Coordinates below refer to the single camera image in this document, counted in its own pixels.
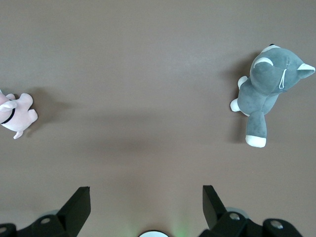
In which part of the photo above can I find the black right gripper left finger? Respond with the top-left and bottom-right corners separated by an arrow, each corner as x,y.
0,186 -> 91,237

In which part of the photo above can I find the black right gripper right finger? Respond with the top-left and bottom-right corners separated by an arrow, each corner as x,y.
198,185 -> 305,237

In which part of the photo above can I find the pale pink plush animal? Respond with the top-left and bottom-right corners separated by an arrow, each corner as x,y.
0,90 -> 39,140

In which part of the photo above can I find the grey white plush husky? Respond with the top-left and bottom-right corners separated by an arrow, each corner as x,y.
230,43 -> 316,149

